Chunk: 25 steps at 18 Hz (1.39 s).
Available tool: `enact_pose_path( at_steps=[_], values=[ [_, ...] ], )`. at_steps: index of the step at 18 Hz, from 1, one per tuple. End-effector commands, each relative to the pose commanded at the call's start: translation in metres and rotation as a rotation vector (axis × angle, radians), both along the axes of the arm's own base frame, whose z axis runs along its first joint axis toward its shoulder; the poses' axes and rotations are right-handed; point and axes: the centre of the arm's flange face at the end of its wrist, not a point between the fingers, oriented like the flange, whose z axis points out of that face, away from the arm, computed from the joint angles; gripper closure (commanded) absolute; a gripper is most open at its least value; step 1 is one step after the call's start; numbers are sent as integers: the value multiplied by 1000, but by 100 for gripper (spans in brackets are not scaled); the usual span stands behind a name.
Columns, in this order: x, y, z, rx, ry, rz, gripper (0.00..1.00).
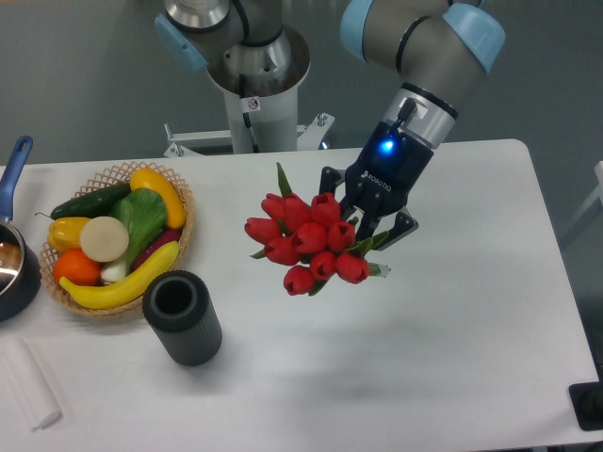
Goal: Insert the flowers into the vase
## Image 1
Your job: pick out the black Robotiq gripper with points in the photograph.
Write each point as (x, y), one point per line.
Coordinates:
(378, 183)

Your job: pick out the purple eggplant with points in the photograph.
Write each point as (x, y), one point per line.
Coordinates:
(165, 237)

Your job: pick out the orange fruit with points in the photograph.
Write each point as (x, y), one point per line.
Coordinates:
(77, 267)

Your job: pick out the white rolled cloth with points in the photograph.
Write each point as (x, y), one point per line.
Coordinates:
(29, 385)

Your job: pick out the yellow banana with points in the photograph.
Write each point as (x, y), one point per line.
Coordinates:
(127, 289)

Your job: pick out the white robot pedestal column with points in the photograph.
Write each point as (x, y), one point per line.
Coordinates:
(264, 124)

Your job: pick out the dark grey ribbed vase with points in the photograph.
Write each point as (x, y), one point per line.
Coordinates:
(178, 307)

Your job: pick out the metal base frame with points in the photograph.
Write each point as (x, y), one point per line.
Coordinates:
(311, 136)

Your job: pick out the yellow bell pepper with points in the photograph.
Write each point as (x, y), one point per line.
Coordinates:
(64, 233)

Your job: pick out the yellow squash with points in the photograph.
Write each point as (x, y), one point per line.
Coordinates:
(157, 182)

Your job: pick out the black device at table edge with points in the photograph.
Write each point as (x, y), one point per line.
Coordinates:
(587, 404)

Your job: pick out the white furniture at right edge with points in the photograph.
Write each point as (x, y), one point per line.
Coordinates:
(584, 215)

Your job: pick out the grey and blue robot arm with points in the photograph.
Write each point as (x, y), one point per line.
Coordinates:
(441, 50)

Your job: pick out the red tulip bouquet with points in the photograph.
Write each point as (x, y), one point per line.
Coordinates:
(312, 240)

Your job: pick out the green bok choy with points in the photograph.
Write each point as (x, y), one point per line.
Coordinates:
(143, 213)

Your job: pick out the beige round radish slice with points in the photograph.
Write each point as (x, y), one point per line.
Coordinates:
(104, 239)

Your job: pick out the dark pot with blue handle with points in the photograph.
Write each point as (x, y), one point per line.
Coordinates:
(20, 270)

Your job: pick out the green cucumber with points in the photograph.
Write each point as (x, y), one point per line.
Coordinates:
(94, 204)

